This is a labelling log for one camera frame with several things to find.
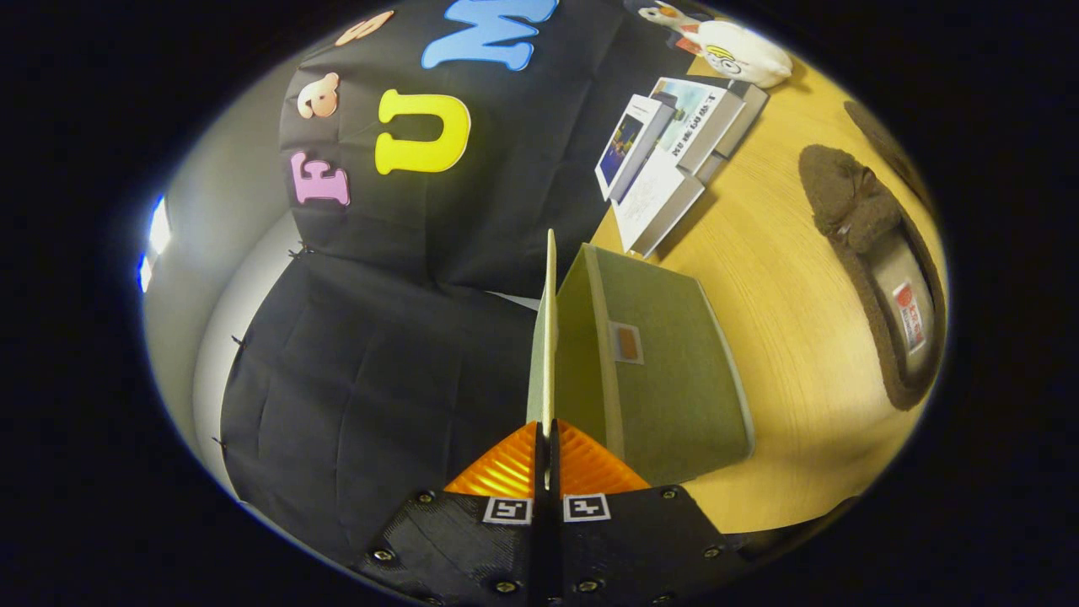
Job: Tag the large ceiling light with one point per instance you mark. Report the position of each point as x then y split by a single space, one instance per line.
158 226

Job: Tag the white seal plush toy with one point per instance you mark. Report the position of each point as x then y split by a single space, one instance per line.
746 55

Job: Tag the penguin plush toy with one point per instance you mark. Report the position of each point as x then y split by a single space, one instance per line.
670 13

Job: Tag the plain white book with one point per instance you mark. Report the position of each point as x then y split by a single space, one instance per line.
653 206

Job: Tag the small white book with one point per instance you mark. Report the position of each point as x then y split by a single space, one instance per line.
624 147

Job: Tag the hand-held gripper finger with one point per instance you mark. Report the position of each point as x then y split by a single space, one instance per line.
558 548
538 548

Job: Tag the black cover book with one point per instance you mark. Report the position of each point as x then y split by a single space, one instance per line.
746 110

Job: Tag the brown fuzzy shoe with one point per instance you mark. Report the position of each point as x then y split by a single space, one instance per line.
889 143
851 211

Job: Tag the green storage box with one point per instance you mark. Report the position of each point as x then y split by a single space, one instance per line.
657 396

